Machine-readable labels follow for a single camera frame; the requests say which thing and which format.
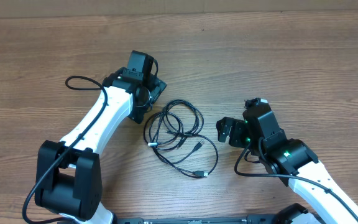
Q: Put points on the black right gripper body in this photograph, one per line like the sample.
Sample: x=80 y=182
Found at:
x=240 y=133

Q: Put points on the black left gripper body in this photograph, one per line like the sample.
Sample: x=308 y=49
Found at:
x=155 y=87

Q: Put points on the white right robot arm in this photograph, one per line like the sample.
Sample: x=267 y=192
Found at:
x=293 y=162

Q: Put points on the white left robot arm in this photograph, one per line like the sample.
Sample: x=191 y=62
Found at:
x=68 y=178

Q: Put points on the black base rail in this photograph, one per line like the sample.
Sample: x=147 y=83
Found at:
x=249 y=219

